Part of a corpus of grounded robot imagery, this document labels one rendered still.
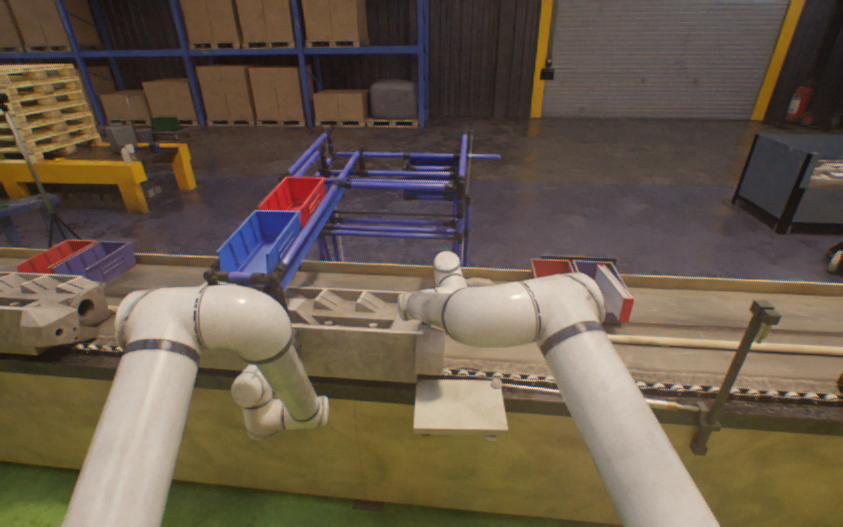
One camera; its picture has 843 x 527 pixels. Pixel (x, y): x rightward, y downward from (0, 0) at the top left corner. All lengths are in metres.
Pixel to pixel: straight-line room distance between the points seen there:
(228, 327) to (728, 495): 1.90
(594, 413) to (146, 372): 0.71
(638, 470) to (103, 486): 0.74
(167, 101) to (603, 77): 10.48
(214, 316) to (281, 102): 10.29
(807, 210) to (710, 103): 7.34
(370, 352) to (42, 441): 1.71
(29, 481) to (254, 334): 2.27
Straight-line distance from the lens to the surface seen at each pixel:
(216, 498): 2.45
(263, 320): 0.83
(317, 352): 1.58
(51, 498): 2.86
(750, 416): 1.86
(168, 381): 0.81
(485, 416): 1.48
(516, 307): 0.76
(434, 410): 1.49
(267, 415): 1.35
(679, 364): 1.98
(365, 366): 1.55
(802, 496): 2.29
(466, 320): 0.78
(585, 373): 0.76
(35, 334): 2.16
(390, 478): 2.00
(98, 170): 6.28
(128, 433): 0.78
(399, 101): 10.24
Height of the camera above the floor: 1.90
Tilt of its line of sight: 29 degrees down
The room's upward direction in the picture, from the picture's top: 1 degrees counter-clockwise
